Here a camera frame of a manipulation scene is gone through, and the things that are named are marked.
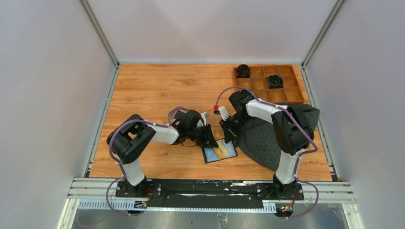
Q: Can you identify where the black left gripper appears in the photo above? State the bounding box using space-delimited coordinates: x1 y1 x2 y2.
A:
187 123 218 148

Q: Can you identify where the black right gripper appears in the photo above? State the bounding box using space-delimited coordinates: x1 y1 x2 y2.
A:
220 113 251 144

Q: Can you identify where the black card holder wallet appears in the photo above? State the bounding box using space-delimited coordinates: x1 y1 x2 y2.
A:
202 139 238 164

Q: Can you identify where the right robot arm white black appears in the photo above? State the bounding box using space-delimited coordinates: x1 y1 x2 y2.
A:
213 89 320 199

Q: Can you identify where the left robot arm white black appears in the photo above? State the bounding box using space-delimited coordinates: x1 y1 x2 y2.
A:
107 106 218 197

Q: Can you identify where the dark grey dotted cloth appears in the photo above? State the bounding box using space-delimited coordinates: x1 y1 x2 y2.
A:
235 102 321 171

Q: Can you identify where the black rolled belt green pattern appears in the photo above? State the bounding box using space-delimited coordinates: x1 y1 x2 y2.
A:
240 89 253 98

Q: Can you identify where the black rolled belt top left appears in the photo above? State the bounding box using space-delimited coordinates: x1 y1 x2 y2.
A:
235 64 251 79

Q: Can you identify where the black rolled belt middle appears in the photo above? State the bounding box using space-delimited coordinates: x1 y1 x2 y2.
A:
266 74 284 89

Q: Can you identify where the wooden compartment tray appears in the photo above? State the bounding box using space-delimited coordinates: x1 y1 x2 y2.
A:
232 64 305 105

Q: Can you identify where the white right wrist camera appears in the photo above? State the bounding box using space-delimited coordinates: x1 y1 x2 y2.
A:
213 105 230 121

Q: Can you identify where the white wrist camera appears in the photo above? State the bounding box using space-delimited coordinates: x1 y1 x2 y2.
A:
213 105 230 121
197 112 210 127

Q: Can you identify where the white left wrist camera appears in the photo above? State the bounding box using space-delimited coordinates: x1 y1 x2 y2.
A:
197 112 210 127

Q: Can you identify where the aluminium frame rail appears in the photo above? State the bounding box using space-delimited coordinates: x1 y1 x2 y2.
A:
57 178 364 229

